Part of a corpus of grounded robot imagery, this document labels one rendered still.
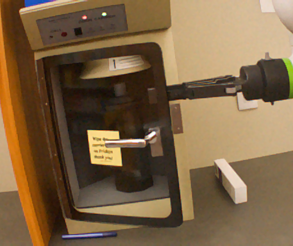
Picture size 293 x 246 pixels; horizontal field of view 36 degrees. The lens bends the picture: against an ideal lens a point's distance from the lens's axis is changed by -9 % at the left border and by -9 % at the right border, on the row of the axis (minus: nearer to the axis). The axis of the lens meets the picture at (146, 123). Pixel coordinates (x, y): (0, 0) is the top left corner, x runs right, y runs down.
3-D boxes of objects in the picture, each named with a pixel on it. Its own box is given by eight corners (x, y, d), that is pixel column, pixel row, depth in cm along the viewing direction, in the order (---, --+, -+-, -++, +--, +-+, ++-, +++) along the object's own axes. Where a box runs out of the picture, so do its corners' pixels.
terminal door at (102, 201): (68, 218, 115) (38, 57, 106) (184, 227, 102) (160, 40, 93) (66, 219, 114) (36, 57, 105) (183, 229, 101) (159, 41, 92)
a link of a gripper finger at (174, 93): (192, 94, 98) (194, 97, 95) (167, 97, 98) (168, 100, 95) (191, 87, 97) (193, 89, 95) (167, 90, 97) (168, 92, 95)
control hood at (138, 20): (33, 50, 106) (28, 10, 104) (171, 27, 106) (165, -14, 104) (22, 54, 95) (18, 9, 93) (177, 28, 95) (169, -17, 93)
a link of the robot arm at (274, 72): (292, 107, 95) (279, 99, 104) (286, 52, 93) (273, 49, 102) (267, 110, 95) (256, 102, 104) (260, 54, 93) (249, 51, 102)
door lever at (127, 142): (116, 143, 102) (114, 131, 102) (158, 142, 98) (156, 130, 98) (104, 151, 97) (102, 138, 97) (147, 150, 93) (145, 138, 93)
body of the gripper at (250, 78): (252, 62, 102) (213, 66, 102) (263, 66, 94) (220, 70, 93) (256, 95, 103) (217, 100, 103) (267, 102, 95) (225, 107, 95)
